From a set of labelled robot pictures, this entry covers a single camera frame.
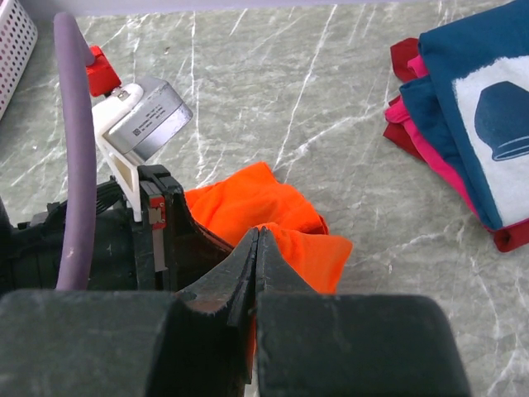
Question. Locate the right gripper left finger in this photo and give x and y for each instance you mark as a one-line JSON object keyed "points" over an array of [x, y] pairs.
{"points": [[217, 337]]}

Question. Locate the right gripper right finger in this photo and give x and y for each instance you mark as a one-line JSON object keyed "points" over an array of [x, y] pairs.
{"points": [[282, 295]]}

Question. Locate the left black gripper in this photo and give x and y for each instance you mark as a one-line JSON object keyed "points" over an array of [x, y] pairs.
{"points": [[166, 250]]}

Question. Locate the orange t shirt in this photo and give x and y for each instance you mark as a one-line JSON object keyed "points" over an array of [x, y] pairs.
{"points": [[253, 197]]}

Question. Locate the pink folded shirt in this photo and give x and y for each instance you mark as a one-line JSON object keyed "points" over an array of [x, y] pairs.
{"points": [[420, 118]]}

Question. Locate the red folded shirt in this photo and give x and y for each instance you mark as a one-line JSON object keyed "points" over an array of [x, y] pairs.
{"points": [[401, 130]]}

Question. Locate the blue cartoon print shirt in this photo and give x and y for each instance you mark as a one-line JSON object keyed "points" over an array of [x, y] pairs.
{"points": [[473, 103]]}

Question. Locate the white perforated basket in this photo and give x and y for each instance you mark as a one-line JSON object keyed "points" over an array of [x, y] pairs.
{"points": [[17, 40]]}

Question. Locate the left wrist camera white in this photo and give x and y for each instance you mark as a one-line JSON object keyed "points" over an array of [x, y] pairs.
{"points": [[133, 122]]}

